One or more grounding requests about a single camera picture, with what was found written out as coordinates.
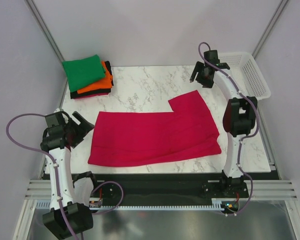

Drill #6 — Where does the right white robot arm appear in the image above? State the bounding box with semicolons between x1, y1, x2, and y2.
189;61;259;197

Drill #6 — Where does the folded orange t-shirt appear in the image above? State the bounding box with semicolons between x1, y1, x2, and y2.
77;61;113;94

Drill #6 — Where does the red t-shirt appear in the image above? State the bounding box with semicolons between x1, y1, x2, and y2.
88;90;222;168

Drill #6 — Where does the right aluminium frame post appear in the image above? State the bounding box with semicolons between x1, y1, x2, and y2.
251;0;290;59

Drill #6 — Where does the aluminium frame post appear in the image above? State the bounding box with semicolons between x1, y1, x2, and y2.
24;0;65;63
251;0;290;59

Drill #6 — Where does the left aluminium frame post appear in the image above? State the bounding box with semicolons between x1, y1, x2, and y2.
24;0;65;63

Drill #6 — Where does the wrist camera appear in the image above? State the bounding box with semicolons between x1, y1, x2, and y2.
203;50;220;66
44;108;70;128

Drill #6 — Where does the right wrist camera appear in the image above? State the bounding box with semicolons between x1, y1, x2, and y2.
203;50;220;66

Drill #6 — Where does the white slotted cable duct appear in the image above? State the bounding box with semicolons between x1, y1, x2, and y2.
36;198;241;211

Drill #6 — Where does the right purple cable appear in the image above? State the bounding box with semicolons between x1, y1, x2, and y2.
198;42;261;217

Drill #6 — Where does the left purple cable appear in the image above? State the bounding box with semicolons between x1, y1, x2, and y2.
5;113;86;240

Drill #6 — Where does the purple cable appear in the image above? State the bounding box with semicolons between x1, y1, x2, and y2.
198;42;261;217
5;113;86;240

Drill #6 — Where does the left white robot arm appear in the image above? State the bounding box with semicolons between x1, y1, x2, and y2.
40;108;100;240

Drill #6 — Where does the folded black t-shirt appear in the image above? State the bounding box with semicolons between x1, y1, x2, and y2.
69;60;115;100

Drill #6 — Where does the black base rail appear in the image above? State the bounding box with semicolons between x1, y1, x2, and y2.
83;171;279;207

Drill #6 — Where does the white plastic basket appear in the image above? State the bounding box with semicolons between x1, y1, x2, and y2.
218;52;271;101

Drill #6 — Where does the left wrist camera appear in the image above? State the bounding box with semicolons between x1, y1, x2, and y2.
44;108;70;128

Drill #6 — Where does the folded green t-shirt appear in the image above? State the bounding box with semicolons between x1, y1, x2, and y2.
62;54;106;92

